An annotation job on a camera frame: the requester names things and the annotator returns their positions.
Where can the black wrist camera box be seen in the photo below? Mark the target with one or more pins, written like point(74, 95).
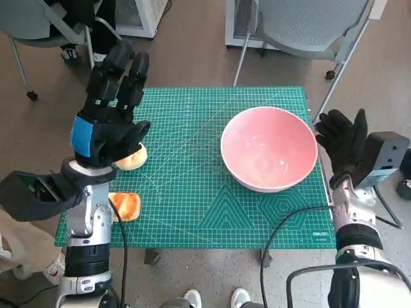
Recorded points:
point(385, 150)
point(29, 199)

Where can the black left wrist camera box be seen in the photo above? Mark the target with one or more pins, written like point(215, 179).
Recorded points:
point(29, 199)

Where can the round toy bread bun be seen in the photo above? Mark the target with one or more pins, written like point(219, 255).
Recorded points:
point(135, 162)

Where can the person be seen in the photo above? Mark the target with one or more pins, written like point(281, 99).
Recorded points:
point(102, 32)
point(19, 244)

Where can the black table leg bracket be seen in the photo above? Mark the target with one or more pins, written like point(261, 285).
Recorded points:
point(151, 257)
point(266, 258)

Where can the grey mesh office chair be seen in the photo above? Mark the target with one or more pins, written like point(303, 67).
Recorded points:
point(305, 25)
point(25, 19)

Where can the white shoe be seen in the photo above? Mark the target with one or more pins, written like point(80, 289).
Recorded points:
point(192, 298)
point(240, 298)

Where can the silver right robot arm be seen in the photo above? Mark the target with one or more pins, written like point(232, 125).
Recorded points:
point(356, 237)

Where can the green cutting mat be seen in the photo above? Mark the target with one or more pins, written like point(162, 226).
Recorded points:
point(192, 144)

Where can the rectangular toy bread loaf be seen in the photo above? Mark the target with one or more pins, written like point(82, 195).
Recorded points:
point(128, 205)

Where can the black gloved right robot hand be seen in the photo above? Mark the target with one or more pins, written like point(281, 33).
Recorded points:
point(343, 144)

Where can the black left hand blue tape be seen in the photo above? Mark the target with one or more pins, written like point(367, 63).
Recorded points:
point(106, 134)

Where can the pink bowl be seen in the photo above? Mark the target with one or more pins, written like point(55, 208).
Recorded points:
point(269, 150)

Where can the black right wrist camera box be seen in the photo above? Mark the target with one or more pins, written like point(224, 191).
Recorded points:
point(385, 150)

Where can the white perforated cabinet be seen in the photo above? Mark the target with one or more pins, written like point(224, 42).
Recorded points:
point(138, 16)
point(241, 19)

